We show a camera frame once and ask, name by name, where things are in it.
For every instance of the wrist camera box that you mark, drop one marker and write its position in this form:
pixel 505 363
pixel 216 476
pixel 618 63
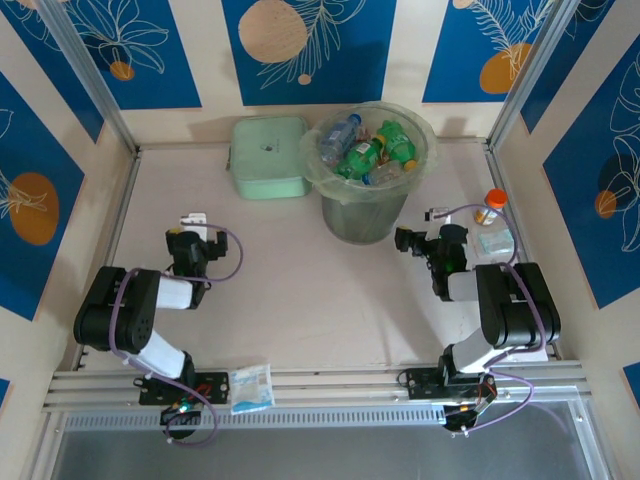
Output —
pixel 440 212
pixel 192 220

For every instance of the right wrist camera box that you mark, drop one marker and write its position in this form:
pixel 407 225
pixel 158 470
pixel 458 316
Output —
pixel 440 212

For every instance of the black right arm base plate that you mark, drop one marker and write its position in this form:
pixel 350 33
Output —
pixel 422 384

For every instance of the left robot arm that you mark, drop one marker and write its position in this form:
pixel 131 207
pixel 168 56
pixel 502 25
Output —
pixel 107 310

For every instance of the orange capped pill bottle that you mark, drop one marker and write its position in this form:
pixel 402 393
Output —
pixel 487 212

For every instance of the aluminium mounting rail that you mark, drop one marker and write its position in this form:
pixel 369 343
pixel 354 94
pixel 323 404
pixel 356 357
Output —
pixel 340 387

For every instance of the white blue tissue packet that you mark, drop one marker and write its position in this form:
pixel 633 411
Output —
pixel 252 390

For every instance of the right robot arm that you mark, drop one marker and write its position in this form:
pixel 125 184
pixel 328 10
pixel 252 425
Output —
pixel 520 310

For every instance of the grey metal shelf panel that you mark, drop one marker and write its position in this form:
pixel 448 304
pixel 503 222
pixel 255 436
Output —
pixel 320 455

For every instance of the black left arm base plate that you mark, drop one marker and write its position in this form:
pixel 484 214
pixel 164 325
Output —
pixel 215 387

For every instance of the aluminium table side rail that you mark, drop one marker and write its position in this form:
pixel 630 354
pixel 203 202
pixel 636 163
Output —
pixel 122 200
pixel 498 170

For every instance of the green bin lid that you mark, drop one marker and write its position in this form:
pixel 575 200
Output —
pixel 265 150

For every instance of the green bottle yellow cap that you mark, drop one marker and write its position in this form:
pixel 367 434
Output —
pixel 360 157
pixel 397 142

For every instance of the small clear green sachet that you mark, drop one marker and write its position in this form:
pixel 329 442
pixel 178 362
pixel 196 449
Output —
pixel 494 244

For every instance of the crushed brown label bottle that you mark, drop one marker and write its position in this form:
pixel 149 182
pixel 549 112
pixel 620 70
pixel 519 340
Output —
pixel 364 134

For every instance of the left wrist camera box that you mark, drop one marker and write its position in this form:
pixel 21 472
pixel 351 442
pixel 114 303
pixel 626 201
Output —
pixel 192 220

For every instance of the clear bottle blue label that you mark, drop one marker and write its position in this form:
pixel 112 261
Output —
pixel 337 137

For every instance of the small clear bottle white cap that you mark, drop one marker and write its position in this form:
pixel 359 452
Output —
pixel 385 172

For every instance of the aluminium frame post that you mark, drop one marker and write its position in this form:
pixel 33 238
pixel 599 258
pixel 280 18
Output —
pixel 533 75
pixel 92 75

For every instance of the grey metal mesh bin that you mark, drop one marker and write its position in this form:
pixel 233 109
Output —
pixel 360 220

